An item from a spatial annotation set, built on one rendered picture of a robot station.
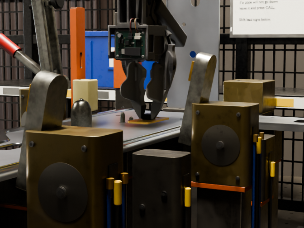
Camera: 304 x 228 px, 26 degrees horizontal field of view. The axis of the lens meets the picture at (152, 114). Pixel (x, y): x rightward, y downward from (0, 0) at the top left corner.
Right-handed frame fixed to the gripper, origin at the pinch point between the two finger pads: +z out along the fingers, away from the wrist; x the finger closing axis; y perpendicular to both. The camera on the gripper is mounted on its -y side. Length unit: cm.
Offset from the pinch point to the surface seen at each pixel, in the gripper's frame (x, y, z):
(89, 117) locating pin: -3.4, 12.8, 0.1
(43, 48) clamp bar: -19.9, 1.8, -10.1
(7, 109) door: -172, -173, 25
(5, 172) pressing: 4.2, 41.4, 2.5
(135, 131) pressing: 2.7, 9.6, 2.2
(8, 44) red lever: -28.2, 0.8, -10.6
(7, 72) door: -172, -173, 6
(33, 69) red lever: -22.8, 0.8, -6.3
